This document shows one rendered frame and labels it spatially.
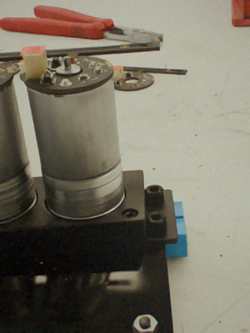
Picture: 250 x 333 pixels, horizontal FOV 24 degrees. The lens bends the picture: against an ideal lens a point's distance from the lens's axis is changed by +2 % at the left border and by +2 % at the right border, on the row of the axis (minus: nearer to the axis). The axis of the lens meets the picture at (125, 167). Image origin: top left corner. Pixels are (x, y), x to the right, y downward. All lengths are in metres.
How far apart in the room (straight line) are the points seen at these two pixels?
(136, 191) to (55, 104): 0.04
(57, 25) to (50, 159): 0.25
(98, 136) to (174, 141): 0.10
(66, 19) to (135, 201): 0.27
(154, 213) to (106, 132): 0.03
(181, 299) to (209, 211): 0.05
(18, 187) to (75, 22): 0.26
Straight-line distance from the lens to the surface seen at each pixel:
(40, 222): 0.17
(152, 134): 0.26
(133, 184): 0.19
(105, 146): 0.16
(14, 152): 0.17
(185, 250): 0.18
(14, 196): 0.17
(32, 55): 0.16
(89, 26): 0.39
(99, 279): 0.16
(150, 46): 0.18
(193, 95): 0.30
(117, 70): 0.32
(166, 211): 0.19
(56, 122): 0.16
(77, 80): 0.16
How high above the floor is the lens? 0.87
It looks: 30 degrees down
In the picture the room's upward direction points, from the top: 5 degrees counter-clockwise
